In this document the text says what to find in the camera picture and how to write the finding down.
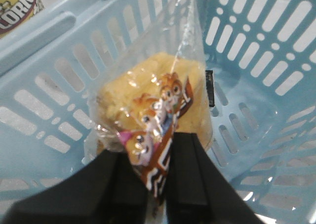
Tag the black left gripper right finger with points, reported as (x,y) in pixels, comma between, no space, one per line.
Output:
(196,192)

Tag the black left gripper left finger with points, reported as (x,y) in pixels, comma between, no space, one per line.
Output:
(106,191)

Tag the packaged yellow bread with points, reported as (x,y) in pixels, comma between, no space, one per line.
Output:
(155,89)

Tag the yellow popcorn paper cup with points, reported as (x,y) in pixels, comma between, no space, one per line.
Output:
(15,12)

